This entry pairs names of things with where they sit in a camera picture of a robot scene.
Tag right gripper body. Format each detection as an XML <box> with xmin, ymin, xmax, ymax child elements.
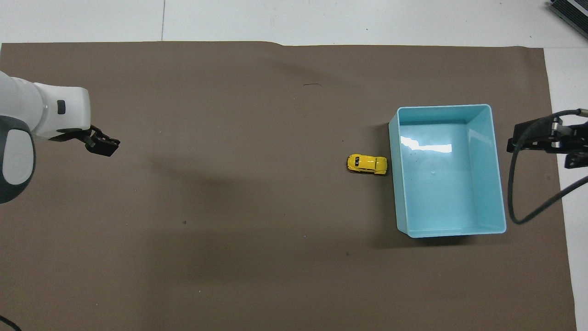
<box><xmin>562</xmin><ymin>120</ymin><xmax>588</xmax><ymax>170</ymax></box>

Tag yellow toy beetle car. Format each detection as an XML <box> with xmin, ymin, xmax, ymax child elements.
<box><xmin>346</xmin><ymin>154</ymin><xmax>388</xmax><ymax>176</ymax></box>

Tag light blue plastic bin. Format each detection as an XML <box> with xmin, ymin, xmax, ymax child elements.
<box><xmin>389</xmin><ymin>104</ymin><xmax>507</xmax><ymax>239</ymax></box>

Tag black stand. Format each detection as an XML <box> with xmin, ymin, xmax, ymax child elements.
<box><xmin>547</xmin><ymin>0</ymin><xmax>588</xmax><ymax>27</ymax></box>

